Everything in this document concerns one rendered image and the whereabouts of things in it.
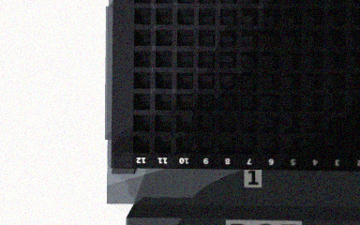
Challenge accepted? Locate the black well plate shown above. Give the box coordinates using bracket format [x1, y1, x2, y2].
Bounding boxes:
[111, 0, 360, 172]

